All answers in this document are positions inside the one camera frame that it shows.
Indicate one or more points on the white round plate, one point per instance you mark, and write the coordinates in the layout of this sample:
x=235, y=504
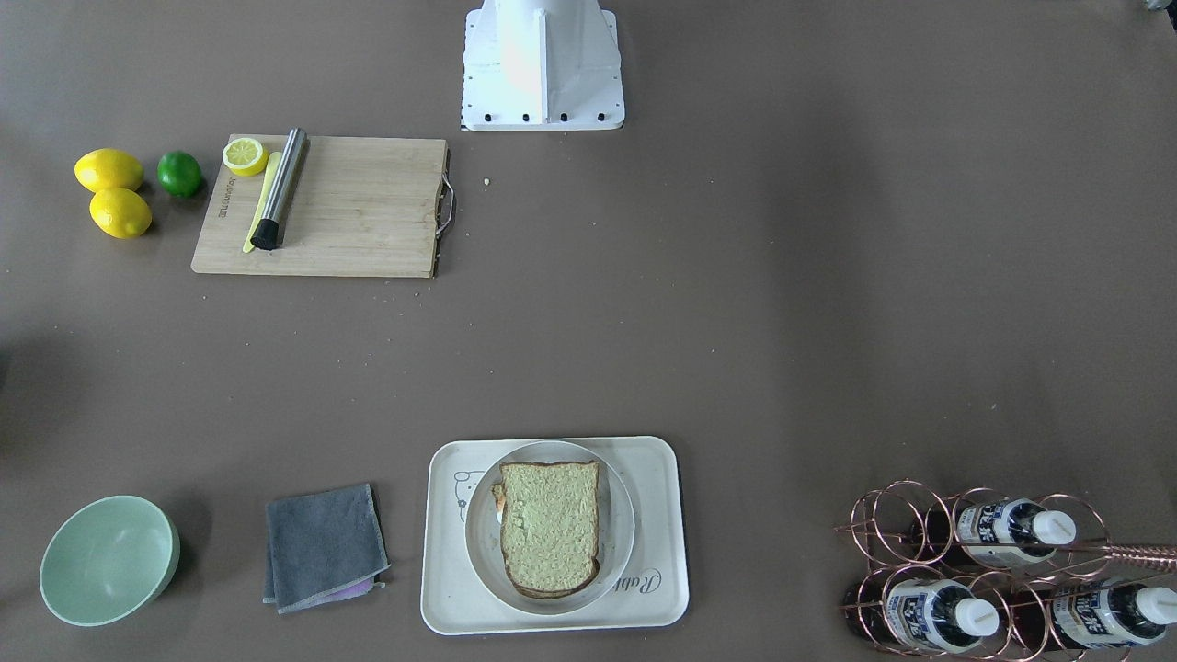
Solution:
x=617, y=530

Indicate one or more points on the bread slice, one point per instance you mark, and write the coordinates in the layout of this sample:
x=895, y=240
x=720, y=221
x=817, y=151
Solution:
x=550, y=526

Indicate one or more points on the beige serving tray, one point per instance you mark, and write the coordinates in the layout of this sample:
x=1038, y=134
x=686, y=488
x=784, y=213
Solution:
x=653, y=590

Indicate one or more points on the wooden cutting board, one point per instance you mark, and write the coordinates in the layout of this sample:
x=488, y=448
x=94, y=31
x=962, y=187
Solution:
x=367, y=207

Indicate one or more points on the black metal tongs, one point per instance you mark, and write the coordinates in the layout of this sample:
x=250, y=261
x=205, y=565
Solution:
x=276, y=202

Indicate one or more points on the grey folded cloth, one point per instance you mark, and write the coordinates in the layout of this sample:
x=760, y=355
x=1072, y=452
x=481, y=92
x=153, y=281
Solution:
x=323, y=548

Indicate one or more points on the yellow plastic knife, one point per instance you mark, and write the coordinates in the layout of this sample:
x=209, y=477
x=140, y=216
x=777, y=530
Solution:
x=267, y=183

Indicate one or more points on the yellow lemon half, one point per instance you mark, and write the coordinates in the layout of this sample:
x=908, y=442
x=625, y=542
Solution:
x=245, y=156

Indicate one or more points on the green lime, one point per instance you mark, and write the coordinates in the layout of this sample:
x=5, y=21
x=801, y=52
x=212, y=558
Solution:
x=179, y=174

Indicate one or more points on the bottle in rack front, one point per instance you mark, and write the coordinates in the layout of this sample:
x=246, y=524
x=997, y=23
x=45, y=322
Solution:
x=927, y=615

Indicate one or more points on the bottle in rack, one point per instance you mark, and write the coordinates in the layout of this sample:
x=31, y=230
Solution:
x=1093, y=616
x=1001, y=534
x=927, y=615

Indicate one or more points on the bottle in rack middle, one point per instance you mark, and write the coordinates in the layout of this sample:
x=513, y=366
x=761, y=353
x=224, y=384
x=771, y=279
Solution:
x=1001, y=534

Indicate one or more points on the green bowl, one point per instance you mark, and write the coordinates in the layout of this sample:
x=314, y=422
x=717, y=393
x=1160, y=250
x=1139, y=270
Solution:
x=109, y=560

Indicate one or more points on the bottle in rack back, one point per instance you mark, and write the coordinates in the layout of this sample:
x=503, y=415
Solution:
x=1093, y=616

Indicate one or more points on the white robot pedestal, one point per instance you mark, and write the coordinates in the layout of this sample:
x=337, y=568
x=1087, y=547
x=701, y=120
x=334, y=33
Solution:
x=541, y=66

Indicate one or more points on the copper wire bottle rack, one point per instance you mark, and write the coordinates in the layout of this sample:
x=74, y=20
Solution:
x=879, y=524

